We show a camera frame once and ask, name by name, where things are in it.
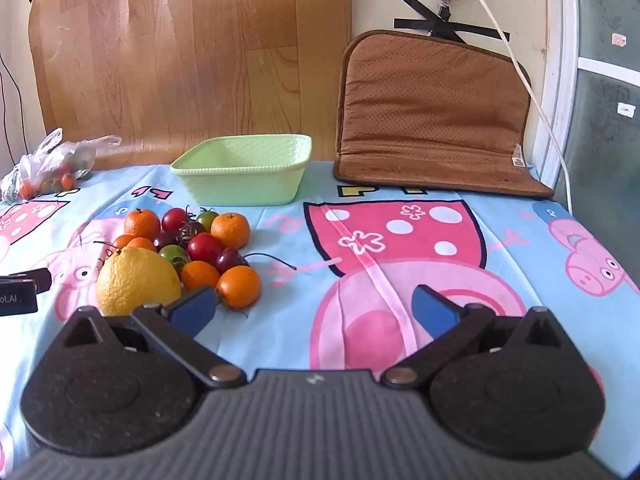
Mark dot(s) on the frosted glass door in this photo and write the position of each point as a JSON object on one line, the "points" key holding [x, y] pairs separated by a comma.
{"points": [[610, 160]]}

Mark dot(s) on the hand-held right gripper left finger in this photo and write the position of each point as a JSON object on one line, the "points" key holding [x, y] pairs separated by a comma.
{"points": [[192, 307]]}

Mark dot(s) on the printed cartoon blanket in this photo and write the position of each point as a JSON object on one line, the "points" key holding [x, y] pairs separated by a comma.
{"points": [[280, 240]]}

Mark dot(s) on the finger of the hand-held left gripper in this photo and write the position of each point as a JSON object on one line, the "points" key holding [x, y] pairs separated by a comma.
{"points": [[30, 278]]}

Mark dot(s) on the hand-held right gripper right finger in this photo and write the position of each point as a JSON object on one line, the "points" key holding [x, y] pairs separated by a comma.
{"points": [[432, 310]]}

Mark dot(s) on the light green plastic basket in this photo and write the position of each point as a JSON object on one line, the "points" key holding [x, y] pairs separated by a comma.
{"points": [[240, 180]]}

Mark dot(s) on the clear cushion tag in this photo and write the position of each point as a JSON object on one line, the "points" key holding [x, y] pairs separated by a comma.
{"points": [[518, 155]]}

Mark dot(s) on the green tomato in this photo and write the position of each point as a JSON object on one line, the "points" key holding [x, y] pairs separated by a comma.
{"points": [[206, 217], [173, 254]]}

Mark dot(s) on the orange cherry tomato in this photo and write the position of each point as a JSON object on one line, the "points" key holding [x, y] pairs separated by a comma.
{"points": [[26, 189]]}

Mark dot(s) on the clear plastic bag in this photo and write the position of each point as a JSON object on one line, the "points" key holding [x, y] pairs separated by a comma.
{"points": [[50, 165]]}

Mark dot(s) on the brown perforated seat cushion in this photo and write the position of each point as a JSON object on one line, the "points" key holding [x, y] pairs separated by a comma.
{"points": [[425, 110]]}

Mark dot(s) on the pink sticker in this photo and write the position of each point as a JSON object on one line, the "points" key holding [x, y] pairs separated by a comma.
{"points": [[620, 40]]}

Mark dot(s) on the white sticker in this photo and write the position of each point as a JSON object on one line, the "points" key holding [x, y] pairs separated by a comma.
{"points": [[626, 109]]}

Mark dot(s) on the yellow tomato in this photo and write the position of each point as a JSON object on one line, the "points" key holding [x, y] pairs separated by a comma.
{"points": [[135, 280]]}

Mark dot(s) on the dark purple tomato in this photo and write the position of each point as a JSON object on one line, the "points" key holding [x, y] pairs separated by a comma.
{"points": [[162, 240], [191, 232]]}

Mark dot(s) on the wood pattern board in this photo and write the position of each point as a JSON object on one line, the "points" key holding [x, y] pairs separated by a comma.
{"points": [[175, 60]]}

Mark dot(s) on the white door frame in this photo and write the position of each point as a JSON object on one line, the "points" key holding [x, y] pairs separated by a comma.
{"points": [[557, 60]]}

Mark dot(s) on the black tape strip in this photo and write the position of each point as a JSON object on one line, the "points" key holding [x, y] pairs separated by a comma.
{"points": [[417, 6], [475, 31]]}

